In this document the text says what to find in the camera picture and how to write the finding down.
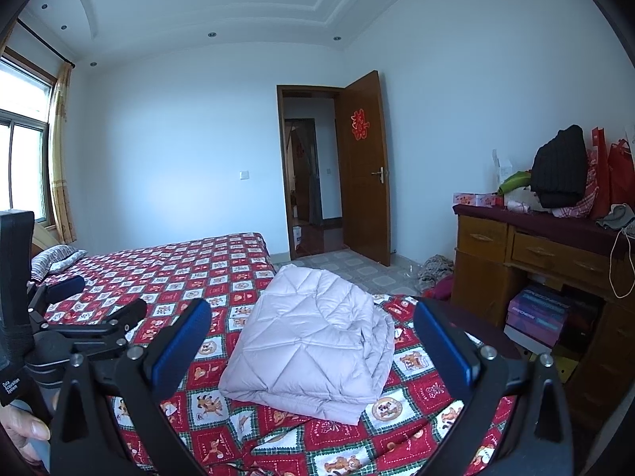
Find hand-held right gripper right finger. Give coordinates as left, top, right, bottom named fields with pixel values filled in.
left=413, top=300, right=571, bottom=476

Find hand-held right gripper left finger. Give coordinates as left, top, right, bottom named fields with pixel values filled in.
left=50, top=299, right=213, bottom=476

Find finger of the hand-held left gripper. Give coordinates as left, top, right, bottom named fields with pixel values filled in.
left=27, top=275, right=86, bottom=315
left=42, top=298, right=148, bottom=345

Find beige down jacket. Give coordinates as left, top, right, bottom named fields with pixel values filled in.
left=218, top=264, right=396, bottom=426

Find pile of clothes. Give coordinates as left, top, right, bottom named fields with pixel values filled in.
left=417, top=254, right=454, bottom=301

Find person's left hand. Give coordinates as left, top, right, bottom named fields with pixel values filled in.
left=0, top=404, right=53, bottom=467

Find striped pillow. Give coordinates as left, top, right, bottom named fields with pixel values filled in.
left=31, top=245, right=87, bottom=283

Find wooden headboard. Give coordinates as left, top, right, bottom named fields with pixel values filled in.
left=32, top=221, right=67, bottom=256

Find red checkered printed blanket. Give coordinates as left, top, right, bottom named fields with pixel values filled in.
left=32, top=231, right=519, bottom=476

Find purple shoe box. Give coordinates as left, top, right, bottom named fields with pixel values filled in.
left=505, top=292, right=569, bottom=348

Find window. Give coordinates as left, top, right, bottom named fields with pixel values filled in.
left=0, top=47, right=58, bottom=226

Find yellow cardboard box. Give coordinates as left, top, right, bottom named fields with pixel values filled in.
left=548, top=344, right=583, bottom=385

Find yellow curtain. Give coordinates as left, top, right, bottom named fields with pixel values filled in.
left=48, top=62, right=77, bottom=245

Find wooden desk with drawers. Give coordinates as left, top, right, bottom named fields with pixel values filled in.
left=452, top=203, right=635, bottom=437

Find dark shoe box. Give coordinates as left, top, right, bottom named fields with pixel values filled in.
left=523, top=282, right=602, bottom=353

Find pink tissue box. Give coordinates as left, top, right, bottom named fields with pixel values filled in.
left=452, top=191, right=504, bottom=207

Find green cloth item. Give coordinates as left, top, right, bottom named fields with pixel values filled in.
left=498, top=171, right=533, bottom=195

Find brown wooden door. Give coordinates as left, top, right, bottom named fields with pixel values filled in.
left=337, top=70, right=393, bottom=267

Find white carton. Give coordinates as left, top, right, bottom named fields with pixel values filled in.
left=491, top=149, right=514, bottom=192

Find red checked cloth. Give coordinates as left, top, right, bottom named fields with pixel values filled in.
left=553, top=161, right=596, bottom=219

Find black folded garment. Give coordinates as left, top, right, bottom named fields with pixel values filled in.
left=532, top=125, right=589, bottom=209

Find grey cloth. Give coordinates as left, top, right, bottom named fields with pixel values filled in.
left=595, top=203, right=631, bottom=231

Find red paper door decoration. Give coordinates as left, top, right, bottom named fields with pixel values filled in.
left=350, top=107, right=370, bottom=142

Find black curtain rod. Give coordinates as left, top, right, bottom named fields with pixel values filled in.
left=17, top=19, right=76, bottom=67

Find wide red bag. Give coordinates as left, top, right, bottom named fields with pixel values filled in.
left=608, top=139, right=635, bottom=209

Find recessed ceiling spotlights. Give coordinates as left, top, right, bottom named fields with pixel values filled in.
left=40, top=0, right=405, bottom=67

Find white cable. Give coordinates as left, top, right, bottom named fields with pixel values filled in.
left=609, top=215, right=635, bottom=299

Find dark wooden door frame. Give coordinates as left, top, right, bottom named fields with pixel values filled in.
left=276, top=84, right=345, bottom=261

